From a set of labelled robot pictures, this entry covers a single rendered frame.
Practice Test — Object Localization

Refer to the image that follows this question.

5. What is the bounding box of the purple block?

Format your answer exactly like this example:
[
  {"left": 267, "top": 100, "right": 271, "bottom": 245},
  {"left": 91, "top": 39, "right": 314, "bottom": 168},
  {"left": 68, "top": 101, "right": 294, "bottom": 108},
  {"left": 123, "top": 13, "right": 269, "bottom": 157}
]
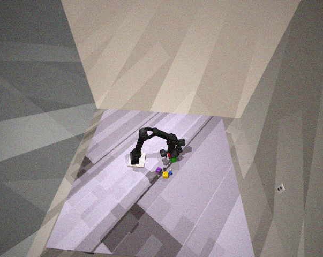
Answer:
[{"left": 156, "top": 167, "right": 162, "bottom": 174}]

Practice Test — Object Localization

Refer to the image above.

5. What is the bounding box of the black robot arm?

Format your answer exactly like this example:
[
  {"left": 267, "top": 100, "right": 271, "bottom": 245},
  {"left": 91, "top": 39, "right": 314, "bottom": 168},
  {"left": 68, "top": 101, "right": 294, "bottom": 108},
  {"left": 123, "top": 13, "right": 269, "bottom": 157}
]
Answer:
[{"left": 130, "top": 127, "right": 185, "bottom": 164}]

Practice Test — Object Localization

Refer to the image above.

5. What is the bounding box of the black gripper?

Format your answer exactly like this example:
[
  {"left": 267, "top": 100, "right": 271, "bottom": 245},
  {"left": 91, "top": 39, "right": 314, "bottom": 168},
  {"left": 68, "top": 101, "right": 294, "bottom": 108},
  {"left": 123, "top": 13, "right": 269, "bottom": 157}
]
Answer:
[{"left": 160, "top": 146, "right": 183, "bottom": 158}]

